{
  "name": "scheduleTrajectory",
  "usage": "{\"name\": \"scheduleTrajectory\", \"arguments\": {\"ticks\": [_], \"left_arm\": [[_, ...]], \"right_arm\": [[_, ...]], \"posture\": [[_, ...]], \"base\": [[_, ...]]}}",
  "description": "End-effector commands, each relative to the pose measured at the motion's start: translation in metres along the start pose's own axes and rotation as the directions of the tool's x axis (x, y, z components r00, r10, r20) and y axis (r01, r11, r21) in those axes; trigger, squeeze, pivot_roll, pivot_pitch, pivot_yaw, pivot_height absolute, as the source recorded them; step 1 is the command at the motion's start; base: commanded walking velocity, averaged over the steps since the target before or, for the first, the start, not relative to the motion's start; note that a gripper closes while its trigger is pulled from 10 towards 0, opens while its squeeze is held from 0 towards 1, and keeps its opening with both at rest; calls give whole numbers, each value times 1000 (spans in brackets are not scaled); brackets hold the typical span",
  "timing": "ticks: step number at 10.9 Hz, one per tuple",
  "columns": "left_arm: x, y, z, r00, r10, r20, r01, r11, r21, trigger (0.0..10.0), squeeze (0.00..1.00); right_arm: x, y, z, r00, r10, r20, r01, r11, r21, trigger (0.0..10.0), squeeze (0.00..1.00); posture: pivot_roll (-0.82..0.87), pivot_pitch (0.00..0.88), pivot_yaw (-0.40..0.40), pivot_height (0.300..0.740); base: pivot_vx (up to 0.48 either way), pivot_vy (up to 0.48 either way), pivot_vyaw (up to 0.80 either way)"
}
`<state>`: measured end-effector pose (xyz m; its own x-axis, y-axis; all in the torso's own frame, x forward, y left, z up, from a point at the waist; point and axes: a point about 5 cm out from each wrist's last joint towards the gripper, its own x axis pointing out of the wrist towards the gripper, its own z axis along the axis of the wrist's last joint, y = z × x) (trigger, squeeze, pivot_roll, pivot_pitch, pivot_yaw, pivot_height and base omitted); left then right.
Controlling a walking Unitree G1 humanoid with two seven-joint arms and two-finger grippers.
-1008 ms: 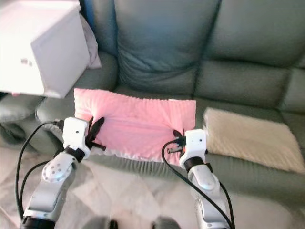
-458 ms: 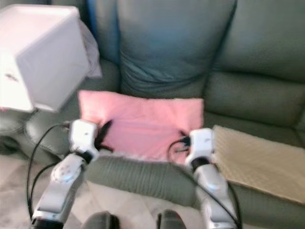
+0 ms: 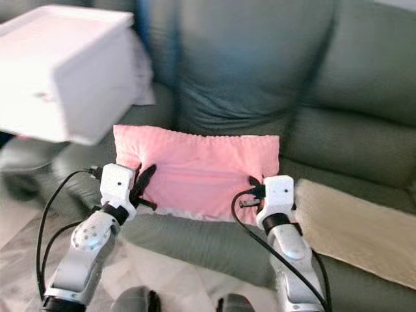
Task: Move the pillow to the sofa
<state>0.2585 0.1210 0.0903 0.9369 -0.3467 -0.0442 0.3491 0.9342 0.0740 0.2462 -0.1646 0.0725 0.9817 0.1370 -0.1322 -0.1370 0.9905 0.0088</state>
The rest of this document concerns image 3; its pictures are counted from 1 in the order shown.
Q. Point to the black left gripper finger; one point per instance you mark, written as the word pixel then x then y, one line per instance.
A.
pixel 146 179
pixel 147 205

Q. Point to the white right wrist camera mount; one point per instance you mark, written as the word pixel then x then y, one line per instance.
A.
pixel 279 195

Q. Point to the white box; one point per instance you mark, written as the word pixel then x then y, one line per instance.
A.
pixel 65 71

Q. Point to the beige cloth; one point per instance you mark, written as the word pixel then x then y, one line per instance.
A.
pixel 357 227

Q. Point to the grey robot foot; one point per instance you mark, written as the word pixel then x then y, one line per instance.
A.
pixel 237 305
pixel 135 302

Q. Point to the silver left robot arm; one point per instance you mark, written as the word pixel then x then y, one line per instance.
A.
pixel 88 250

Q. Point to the pink pillow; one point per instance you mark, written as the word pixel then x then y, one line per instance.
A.
pixel 201 172

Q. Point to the grey left robot foot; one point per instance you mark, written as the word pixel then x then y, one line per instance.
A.
pixel 135 302

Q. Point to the grey right robot foot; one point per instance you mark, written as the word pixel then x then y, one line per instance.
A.
pixel 237 305

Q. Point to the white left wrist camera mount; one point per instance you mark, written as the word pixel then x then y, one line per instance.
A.
pixel 118 184

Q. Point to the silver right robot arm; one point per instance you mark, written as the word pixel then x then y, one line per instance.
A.
pixel 292 253

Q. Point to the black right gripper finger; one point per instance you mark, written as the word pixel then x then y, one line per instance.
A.
pixel 255 182

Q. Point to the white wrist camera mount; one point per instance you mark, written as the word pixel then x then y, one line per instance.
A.
pixel 118 184
pixel 279 195

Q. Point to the green leather sofa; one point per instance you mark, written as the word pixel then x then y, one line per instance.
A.
pixel 253 71

